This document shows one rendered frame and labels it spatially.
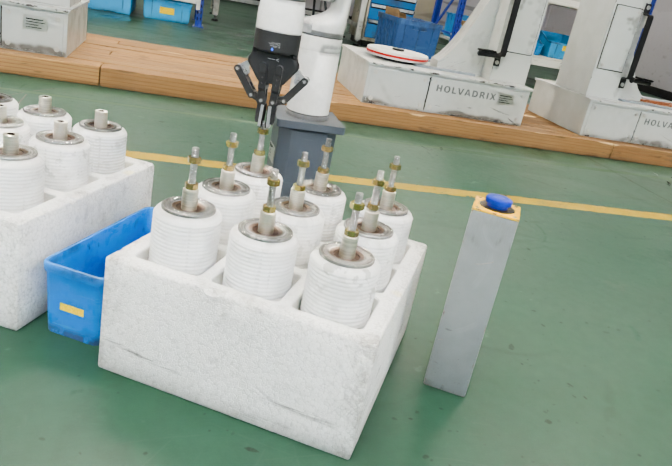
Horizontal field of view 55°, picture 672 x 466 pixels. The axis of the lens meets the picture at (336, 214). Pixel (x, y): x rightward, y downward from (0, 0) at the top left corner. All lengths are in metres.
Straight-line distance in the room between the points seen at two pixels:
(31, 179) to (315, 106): 0.59
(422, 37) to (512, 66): 2.28
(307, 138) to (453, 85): 1.79
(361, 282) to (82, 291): 0.43
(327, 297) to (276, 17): 0.45
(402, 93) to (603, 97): 1.08
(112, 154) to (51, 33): 1.66
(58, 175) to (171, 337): 0.38
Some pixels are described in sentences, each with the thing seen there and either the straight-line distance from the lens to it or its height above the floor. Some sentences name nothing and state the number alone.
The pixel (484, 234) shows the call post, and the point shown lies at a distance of 0.98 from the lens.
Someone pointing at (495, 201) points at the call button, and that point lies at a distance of 0.99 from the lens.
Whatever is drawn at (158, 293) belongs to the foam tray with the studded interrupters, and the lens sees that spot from 0.91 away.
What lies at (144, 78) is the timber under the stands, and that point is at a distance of 2.79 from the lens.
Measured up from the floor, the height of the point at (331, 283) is 0.23.
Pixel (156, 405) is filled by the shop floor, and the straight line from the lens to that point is 0.96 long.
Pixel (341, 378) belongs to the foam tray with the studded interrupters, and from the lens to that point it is 0.85.
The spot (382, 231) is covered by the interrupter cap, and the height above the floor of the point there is 0.25.
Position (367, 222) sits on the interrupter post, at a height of 0.26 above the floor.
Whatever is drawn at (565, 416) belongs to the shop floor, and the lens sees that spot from 1.16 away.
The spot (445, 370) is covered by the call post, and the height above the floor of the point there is 0.04.
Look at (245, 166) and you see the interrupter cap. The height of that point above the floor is 0.25.
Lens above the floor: 0.59
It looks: 20 degrees down
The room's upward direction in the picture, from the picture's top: 11 degrees clockwise
